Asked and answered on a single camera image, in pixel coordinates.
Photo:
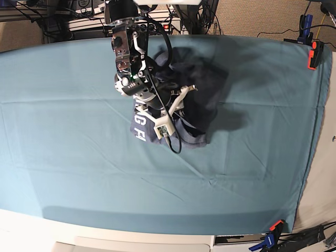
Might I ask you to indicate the blue clamp at corner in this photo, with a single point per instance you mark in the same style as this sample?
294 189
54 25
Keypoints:
305 35

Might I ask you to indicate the blue orange clamp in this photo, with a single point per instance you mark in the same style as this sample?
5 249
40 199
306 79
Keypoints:
271 239

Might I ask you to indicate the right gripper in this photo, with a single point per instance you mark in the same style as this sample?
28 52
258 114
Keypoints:
154 106

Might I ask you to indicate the teal table cloth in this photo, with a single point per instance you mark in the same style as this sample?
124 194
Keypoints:
67 153

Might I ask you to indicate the orange black clamp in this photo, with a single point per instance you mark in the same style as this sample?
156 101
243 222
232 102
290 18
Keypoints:
315 55

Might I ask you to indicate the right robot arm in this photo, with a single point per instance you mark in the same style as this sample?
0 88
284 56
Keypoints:
144 61

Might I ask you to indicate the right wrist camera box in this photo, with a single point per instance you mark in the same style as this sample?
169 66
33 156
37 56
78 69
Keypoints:
163 129

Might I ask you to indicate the blue-grey T-shirt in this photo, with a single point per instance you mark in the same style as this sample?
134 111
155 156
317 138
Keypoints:
199 106

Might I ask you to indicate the white foam board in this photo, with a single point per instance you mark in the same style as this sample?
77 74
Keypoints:
167 243

